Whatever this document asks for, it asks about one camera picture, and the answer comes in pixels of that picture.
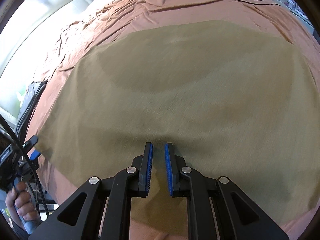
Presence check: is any brown blanket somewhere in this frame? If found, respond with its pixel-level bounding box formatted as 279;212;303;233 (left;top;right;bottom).
25;0;318;240

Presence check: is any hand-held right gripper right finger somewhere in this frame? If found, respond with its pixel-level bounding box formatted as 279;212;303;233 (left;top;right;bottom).
164;142;290;240

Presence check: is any olive printed t-shirt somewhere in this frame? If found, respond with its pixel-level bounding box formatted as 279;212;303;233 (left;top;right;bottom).
35;20;318;238

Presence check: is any white nightstand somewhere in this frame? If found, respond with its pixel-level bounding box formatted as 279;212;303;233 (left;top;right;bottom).
275;0;315;34

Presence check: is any person's left forearm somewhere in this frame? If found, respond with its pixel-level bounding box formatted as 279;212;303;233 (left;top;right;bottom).
5;215;30;240

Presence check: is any person's left hand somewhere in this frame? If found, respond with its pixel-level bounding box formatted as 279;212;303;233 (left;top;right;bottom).
5;181;34;227

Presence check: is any pile of striped clothes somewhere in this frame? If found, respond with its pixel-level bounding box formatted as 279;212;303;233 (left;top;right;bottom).
15;80;49;143

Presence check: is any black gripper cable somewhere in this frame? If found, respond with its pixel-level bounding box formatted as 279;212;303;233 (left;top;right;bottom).
0;115;50;220

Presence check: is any white padded headboard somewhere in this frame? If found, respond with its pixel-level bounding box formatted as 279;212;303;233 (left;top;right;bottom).
0;0;98;85

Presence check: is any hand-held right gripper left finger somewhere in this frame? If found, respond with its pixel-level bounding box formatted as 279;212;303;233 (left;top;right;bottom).
27;142;153;240

